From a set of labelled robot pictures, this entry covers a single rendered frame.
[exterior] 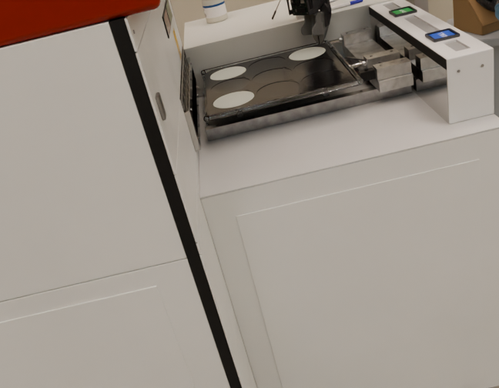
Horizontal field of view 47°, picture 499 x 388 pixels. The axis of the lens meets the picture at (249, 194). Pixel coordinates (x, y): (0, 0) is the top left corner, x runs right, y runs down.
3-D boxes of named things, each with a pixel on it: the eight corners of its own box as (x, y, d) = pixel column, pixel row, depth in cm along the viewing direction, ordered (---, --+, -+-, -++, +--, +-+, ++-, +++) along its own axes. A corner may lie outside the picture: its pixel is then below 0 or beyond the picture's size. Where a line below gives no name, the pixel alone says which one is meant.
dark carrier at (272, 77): (208, 117, 130) (207, 115, 130) (205, 73, 160) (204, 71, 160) (356, 81, 129) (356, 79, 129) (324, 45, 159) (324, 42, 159)
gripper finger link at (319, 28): (309, 49, 154) (303, 15, 150) (323, 42, 158) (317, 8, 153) (318, 50, 152) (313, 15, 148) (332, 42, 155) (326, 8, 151)
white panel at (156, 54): (187, 258, 96) (108, 21, 77) (188, 98, 168) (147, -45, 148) (205, 254, 96) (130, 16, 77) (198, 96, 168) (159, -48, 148)
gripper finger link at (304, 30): (300, 49, 156) (294, 15, 152) (313, 41, 160) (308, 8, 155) (309, 49, 154) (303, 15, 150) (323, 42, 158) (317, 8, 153)
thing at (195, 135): (193, 152, 127) (182, 112, 122) (192, 89, 165) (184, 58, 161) (201, 150, 127) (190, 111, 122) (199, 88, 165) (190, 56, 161)
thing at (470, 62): (450, 125, 118) (447, 59, 111) (374, 55, 166) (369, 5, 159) (494, 114, 117) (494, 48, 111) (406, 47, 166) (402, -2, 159)
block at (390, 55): (368, 70, 138) (366, 58, 137) (364, 66, 141) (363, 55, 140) (400, 62, 138) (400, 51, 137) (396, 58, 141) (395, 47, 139)
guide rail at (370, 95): (208, 141, 137) (205, 129, 136) (208, 138, 139) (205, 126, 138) (412, 92, 136) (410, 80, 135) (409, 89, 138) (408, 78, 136)
